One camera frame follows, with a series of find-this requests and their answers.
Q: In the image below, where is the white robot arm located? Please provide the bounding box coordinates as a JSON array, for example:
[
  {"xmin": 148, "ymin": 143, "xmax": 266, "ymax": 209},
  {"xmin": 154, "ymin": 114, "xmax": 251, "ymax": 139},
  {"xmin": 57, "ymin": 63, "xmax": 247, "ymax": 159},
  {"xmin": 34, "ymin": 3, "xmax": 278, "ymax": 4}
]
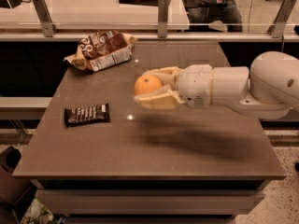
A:
[{"xmin": 134, "ymin": 51, "xmax": 299, "ymax": 119}]

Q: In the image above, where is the person in dark clothes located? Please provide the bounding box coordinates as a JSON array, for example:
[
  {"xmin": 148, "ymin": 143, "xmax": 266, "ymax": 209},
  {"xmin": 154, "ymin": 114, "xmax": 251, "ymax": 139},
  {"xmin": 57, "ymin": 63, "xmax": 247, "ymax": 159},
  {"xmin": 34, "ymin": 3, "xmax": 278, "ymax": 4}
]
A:
[{"xmin": 186, "ymin": 0, "xmax": 243, "ymax": 32}]

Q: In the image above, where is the glass barrier panel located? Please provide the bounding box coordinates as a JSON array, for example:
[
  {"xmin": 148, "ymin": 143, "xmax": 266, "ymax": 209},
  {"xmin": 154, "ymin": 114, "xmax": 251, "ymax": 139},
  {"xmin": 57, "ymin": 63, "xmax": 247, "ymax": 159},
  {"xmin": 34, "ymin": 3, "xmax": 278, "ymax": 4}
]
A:
[{"xmin": 0, "ymin": 0, "xmax": 299, "ymax": 33}]

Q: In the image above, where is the brown chip bag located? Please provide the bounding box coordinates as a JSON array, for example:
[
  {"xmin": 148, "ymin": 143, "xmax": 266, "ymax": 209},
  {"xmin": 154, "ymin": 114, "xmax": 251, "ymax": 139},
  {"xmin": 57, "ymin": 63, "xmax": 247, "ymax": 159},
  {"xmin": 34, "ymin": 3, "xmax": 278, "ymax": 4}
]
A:
[{"xmin": 64, "ymin": 30, "xmax": 136, "ymax": 72}]

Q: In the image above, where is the black snack bar wrapper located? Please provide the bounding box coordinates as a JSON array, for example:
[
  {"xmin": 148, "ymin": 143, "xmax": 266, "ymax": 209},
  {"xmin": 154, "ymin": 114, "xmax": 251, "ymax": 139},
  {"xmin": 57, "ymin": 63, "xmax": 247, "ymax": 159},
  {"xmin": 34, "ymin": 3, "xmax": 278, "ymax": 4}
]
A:
[{"xmin": 64, "ymin": 103, "xmax": 110, "ymax": 127}]

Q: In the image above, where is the metal glass bracket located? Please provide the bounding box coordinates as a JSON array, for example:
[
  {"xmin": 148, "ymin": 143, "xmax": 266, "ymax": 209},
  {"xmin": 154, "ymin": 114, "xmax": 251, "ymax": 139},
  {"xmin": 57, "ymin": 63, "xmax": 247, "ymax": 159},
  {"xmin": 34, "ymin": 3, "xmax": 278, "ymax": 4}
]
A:
[
  {"xmin": 157, "ymin": 0, "xmax": 170, "ymax": 38},
  {"xmin": 267, "ymin": 0, "xmax": 297, "ymax": 38},
  {"xmin": 32, "ymin": 0, "xmax": 57, "ymax": 37}
]

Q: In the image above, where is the middle metal glass bracket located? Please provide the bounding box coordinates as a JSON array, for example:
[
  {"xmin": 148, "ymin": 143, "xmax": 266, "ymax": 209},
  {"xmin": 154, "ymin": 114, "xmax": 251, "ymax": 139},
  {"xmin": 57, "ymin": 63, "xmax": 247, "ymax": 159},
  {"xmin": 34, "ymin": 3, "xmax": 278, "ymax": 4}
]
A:
[{"xmin": 157, "ymin": 0, "xmax": 170, "ymax": 38}]

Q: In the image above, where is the orange fruit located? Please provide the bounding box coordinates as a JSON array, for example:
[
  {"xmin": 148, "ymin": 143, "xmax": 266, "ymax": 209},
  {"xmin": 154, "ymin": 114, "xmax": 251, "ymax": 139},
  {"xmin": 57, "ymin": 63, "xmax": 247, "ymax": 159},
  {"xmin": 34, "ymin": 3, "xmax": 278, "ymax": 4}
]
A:
[{"xmin": 134, "ymin": 75, "xmax": 162, "ymax": 95}]

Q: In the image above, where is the brown table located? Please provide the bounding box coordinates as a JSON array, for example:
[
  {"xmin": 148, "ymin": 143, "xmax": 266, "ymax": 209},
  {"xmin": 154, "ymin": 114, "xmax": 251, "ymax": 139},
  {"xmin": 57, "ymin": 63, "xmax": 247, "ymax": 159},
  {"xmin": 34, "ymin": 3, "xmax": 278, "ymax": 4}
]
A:
[{"xmin": 14, "ymin": 41, "xmax": 285, "ymax": 217}]

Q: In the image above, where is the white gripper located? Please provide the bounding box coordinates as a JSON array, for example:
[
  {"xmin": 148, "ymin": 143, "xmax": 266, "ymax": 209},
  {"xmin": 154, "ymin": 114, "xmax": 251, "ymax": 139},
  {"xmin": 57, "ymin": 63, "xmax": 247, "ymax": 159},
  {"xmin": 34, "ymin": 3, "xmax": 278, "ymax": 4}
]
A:
[{"xmin": 134, "ymin": 64, "xmax": 213, "ymax": 109}]

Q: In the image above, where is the right metal glass bracket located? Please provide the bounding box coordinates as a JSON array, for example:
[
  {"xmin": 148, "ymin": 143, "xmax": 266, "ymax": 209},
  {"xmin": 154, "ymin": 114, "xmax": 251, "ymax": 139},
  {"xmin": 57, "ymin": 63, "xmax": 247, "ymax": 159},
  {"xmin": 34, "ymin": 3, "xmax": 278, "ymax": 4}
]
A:
[{"xmin": 267, "ymin": 0, "xmax": 297, "ymax": 38}]

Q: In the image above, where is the left metal glass bracket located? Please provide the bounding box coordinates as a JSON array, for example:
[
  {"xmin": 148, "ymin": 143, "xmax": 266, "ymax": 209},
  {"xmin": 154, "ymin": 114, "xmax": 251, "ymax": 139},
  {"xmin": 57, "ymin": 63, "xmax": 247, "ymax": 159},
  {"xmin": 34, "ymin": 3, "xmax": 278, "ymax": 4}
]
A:
[{"xmin": 32, "ymin": 0, "xmax": 57, "ymax": 37}]

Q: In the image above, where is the green white bag on floor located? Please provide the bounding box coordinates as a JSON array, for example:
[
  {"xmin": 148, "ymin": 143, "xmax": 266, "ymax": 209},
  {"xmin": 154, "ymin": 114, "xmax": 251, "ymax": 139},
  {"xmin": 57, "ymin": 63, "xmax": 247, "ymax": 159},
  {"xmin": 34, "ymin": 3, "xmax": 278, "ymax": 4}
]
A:
[{"xmin": 20, "ymin": 198, "xmax": 65, "ymax": 224}]

